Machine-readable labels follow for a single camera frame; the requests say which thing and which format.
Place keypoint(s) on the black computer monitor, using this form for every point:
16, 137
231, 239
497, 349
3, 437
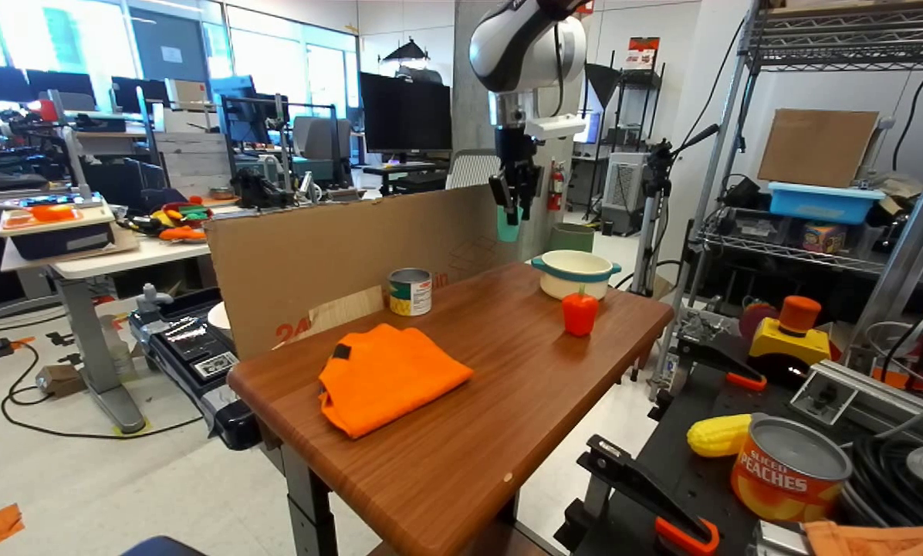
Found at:
405, 112

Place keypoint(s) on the large brown cardboard board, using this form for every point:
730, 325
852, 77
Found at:
347, 252

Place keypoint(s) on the orange rag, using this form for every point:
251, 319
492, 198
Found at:
879, 538

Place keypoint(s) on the orange folded cloth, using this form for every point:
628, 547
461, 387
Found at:
387, 378

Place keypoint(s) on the white bowl with green rim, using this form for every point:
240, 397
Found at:
571, 272

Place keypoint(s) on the orange toy bell pepper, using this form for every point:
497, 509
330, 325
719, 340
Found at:
582, 317

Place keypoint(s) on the yellow banana toy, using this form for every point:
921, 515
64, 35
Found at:
719, 437

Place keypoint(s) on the orange labelled food can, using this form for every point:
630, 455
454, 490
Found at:
786, 476

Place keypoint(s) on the tin can yellow green label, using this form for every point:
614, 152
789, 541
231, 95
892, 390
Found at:
408, 296

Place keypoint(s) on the blue plastic bin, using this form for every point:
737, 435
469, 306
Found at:
821, 202

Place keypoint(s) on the brown cardboard sheet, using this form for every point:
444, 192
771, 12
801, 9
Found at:
817, 146

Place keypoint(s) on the yellow emergency stop button box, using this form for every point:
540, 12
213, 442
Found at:
789, 334

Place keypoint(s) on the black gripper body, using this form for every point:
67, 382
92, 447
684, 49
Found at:
518, 156

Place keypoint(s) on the red fire extinguisher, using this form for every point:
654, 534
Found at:
554, 189

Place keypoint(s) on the white and black box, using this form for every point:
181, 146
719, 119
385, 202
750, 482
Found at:
61, 231

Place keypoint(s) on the black robot controller box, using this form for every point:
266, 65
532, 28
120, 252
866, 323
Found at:
199, 356

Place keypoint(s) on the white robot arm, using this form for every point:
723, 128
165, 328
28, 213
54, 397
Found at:
518, 42

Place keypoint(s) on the camera on tripod stand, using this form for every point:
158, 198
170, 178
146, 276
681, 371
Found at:
654, 187

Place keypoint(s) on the white standing desk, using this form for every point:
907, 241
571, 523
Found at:
92, 311

